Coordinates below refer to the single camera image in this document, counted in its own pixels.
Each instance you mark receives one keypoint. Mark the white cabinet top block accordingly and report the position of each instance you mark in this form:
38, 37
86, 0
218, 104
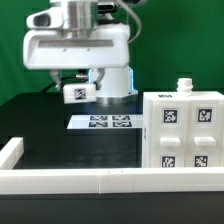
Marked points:
79, 93

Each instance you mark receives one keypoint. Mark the white base marker plate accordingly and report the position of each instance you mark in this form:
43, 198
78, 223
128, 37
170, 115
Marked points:
105, 121

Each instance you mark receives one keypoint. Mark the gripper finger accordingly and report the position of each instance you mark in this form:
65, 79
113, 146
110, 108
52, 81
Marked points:
101, 72
55, 75

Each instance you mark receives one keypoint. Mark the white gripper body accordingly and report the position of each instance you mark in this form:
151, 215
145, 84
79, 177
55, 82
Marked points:
46, 48

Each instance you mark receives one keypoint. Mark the white cabinet body box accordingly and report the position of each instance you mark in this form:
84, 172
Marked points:
184, 92

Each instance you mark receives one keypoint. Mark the white U-shaped obstacle fence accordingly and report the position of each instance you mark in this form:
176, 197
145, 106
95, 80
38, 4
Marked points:
15, 181

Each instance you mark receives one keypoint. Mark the white cabinet door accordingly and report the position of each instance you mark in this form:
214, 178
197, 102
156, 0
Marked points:
205, 134
168, 135

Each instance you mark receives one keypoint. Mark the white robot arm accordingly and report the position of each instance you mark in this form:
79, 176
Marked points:
80, 16

